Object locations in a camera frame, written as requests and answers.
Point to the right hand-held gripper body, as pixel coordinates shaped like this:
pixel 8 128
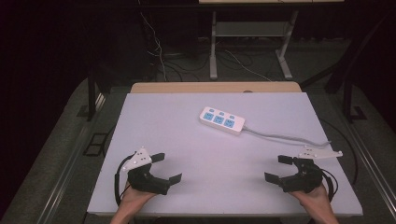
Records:
pixel 306 179

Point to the wooden table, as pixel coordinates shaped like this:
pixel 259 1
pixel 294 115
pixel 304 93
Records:
pixel 214 87

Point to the metal floor rail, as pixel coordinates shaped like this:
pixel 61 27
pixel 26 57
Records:
pixel 71 161
pixel 370 165

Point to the grey metal stand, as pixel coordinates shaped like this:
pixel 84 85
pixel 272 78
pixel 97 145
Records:
pixel 249 29

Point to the black stand leg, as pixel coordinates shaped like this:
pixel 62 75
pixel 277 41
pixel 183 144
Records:
pixel 350 102
pixel 91 93

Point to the black floor frame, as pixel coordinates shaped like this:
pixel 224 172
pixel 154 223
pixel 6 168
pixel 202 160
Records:
pixel 93 144

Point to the white power strip blue sockets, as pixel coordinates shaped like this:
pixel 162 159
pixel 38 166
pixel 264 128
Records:
pixel 221 120

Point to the person's left hand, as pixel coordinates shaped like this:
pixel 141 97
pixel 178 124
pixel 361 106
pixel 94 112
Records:
pixel 134 199

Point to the person's right hand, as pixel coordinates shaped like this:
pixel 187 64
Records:
pixel 314 200

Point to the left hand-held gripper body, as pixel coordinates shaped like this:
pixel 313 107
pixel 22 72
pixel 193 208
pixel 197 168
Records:
pixel 146 182

